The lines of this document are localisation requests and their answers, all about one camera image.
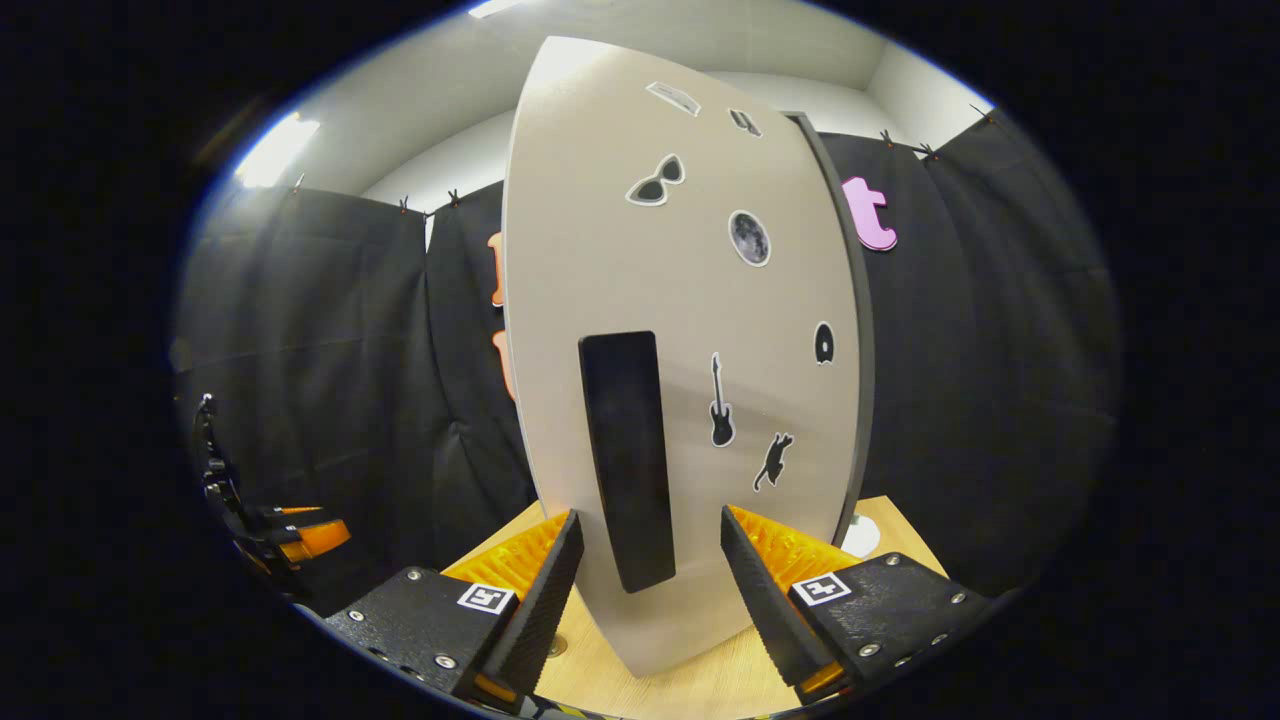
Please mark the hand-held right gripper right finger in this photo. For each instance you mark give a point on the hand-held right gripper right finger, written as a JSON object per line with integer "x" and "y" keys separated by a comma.
{"x": 770, "y": 610}

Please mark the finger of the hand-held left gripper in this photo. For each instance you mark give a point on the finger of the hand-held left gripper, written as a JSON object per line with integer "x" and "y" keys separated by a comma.
{"x": 295, "y": 512}
{"x": 318, "y": 540}

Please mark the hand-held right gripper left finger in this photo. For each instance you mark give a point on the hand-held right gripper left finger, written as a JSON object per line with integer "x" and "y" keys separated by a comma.
{"x": 540, "y": 600}

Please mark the dark grey cabinet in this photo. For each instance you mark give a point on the dark grey cabinet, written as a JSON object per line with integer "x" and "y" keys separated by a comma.
{"x": 862, "y": 300}

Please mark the beige cabinet door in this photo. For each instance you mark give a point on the beige cabinet door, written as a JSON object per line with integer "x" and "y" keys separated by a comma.
{"x": 600, "y": 200}

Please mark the white lidded pot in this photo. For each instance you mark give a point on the white lidded pot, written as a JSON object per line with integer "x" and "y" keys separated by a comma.
{"x": 862, "y": 538}

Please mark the black backdrop cloth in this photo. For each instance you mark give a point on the black backdrop cloth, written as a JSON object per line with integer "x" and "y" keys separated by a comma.
{"x": 320, "y": 350}

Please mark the ceiling light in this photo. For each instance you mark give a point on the ceiling light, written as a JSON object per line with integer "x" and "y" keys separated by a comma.
{"x": 275, "y": 150}

